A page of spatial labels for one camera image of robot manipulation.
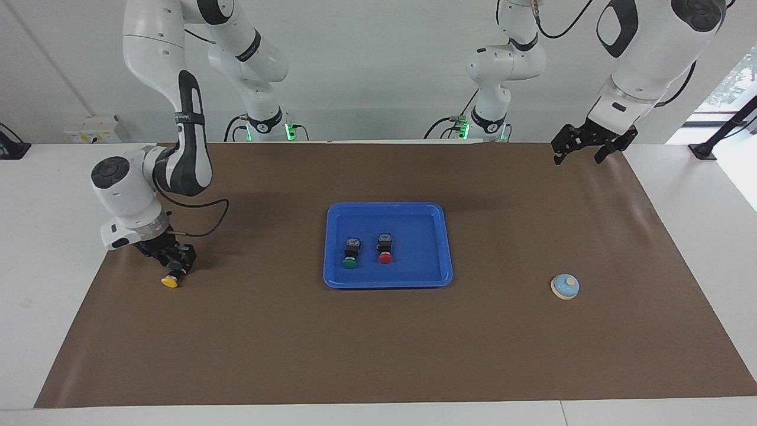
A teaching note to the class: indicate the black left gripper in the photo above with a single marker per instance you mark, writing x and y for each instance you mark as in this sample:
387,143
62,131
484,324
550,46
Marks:
591,135

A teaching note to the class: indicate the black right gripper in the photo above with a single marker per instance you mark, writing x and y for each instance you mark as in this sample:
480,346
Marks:
159,248

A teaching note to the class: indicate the yellow push button switch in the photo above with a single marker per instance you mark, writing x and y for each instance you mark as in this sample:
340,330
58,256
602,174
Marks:
170,281

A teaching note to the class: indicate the green push button switch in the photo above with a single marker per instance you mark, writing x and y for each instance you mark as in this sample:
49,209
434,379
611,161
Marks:
350,260

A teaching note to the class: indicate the red push button switch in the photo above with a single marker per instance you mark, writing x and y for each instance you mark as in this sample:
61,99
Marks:
385,255

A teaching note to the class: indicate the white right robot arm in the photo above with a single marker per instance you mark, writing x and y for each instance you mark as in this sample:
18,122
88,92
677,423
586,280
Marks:
124,195

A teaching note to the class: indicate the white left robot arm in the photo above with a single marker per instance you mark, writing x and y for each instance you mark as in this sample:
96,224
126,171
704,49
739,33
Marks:
644,59

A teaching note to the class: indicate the light blue desk bell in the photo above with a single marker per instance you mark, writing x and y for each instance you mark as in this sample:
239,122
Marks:
565,287

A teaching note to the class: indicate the blue plastic tray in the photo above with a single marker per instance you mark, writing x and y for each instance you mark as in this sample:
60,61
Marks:
420,260

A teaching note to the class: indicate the black stand with pole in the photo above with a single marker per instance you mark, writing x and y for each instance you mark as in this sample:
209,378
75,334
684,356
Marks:
702,151

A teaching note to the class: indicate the window with greenery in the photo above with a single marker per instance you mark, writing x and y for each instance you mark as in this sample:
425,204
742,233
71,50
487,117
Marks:
736,83

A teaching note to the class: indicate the black clamp base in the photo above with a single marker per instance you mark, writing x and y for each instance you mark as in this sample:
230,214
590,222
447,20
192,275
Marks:
12,151

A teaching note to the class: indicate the brown table mat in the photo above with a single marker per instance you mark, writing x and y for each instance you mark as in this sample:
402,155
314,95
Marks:
378,343

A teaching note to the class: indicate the white wall socket box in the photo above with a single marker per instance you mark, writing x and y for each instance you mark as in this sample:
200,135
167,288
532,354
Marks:
91,130

